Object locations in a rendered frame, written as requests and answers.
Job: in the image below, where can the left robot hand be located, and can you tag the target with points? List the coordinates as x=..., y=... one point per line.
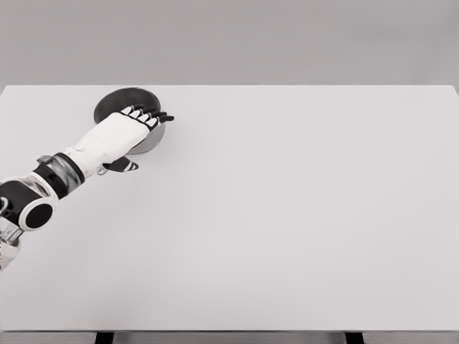
x=122, y=132

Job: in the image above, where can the dark grey metal pot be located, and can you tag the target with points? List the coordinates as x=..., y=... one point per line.
x=118, y=98

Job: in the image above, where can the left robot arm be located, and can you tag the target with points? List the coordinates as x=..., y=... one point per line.
x=54, y=179

